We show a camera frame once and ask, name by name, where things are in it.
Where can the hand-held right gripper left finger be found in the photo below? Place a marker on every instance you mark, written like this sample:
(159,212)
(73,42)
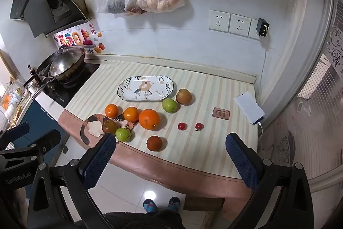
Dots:
(99,162)

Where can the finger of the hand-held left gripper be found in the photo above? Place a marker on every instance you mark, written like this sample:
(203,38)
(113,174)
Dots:
(44,139)
(17,130)

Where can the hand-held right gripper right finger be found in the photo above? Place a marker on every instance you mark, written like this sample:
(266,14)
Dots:
(241,162)

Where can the green apple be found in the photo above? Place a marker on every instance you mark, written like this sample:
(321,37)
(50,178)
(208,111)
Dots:
(170,105)
(123,134)

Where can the dark brown-green round fruit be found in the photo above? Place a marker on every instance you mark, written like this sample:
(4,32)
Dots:
(109,126)

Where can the small orange tangerine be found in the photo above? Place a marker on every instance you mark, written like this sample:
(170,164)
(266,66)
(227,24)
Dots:
(131,114)
(111,110)

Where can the dark reddish orange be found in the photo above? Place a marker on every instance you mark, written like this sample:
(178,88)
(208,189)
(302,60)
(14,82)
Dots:
(154,143)

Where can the large orange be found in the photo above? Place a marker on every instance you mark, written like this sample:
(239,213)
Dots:
(149,119)

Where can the reddish brown apple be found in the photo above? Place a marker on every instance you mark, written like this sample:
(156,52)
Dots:
(183,96)

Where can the floral oval ceramic plate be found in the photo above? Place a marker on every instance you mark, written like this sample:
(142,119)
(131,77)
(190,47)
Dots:
(146,88)

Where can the blue kitchen cabinet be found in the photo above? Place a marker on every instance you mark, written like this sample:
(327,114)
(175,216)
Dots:
(34,113)

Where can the pile of kitchen packets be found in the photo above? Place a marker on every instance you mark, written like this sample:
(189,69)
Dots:
(12,103)

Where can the striped cat-print tablecloth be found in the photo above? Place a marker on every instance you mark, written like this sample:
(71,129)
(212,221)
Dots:
(214,143)

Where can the white power bank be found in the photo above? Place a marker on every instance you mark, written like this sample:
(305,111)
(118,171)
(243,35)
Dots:
(249,108)

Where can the red cherry tomato with stem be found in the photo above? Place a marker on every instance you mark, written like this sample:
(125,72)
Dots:
(199,126)

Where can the dark sauce bottle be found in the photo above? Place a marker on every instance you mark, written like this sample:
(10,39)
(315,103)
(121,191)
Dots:
(33,74)

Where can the blue slipper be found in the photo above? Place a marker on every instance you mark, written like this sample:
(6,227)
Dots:
(173,204)
(150,206)

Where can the steel wok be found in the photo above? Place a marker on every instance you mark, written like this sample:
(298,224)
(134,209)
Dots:
(45,65)

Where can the black cooktop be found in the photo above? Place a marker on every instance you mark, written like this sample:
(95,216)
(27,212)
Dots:
(80,77)

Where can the steel wok lid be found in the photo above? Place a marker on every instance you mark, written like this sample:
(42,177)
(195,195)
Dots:
(65,64)

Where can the patterned sheer curtain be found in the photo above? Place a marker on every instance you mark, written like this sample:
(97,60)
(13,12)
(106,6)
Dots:
(321,111)

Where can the black plug charger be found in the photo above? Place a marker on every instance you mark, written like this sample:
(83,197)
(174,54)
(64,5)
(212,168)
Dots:
(262,27)

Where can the cluster of brown eggs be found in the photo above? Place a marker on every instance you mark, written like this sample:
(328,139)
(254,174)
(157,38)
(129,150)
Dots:
(158,2)

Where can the colourful wall sticker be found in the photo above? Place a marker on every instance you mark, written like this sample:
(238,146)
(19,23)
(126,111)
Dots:
(72,38)

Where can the white wall socket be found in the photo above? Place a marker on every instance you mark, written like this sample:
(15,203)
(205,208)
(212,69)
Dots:
(239,25)
(219,21)
(252,31)

